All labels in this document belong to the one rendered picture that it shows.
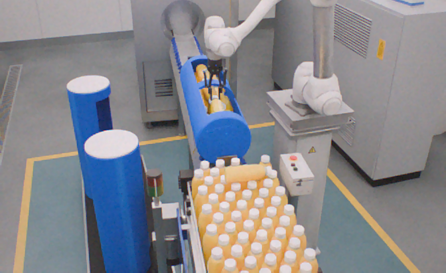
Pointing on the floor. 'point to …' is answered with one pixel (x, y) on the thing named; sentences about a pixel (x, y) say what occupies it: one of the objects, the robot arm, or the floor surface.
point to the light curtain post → (233, 27)
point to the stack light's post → (159, 238)
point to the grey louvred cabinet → (373, 74)
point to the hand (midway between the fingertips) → (215, 93)
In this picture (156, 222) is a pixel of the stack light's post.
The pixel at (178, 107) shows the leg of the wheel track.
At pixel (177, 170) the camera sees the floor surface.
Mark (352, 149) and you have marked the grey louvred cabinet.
